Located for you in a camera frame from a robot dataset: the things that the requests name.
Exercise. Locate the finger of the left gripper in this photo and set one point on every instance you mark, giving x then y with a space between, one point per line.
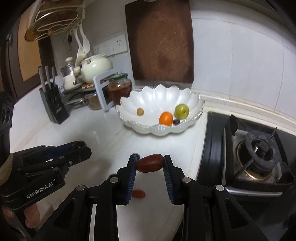
55 152
79 156

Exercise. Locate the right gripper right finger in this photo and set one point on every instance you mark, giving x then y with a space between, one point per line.
209 213

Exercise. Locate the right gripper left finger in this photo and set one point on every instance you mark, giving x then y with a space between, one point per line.
72 219

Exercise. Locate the small red jujube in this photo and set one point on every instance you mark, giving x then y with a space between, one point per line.
138 194

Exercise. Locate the blueberry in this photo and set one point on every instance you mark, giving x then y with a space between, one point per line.
136 156
176 122

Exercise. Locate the red jujube date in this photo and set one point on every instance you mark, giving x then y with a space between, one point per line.
151 163

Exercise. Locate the orange tangerine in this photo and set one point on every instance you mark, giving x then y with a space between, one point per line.
166 118

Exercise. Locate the green yellow plum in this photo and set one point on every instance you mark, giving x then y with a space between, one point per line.
181 111

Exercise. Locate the black knife block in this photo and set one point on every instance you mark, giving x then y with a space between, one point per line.
50 96

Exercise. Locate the steel pot lower shelf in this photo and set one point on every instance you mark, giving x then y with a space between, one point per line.
93 101

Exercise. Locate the black gas stove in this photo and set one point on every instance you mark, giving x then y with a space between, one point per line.
256 164

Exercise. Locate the cream ceramic teapot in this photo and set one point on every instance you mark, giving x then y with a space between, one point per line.
93 66

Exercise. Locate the tan longan in bowl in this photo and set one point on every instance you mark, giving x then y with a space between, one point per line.
140 112

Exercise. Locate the glass jar green lid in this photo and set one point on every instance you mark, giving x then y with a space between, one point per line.
119 86

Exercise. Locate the blueberry in bowl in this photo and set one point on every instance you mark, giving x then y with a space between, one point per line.
176 122

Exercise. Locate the white scalloped fruit bowl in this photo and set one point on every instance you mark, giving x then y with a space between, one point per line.
155 101

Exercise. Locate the white rice spoon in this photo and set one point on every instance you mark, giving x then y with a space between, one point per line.
85 41

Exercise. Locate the dark wooden cutting board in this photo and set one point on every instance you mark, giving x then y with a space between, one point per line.
160 37

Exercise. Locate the white wall socket panel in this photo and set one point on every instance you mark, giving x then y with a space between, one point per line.
114 46

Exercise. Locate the white wire wall shelf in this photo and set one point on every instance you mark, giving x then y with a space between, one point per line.
47 18

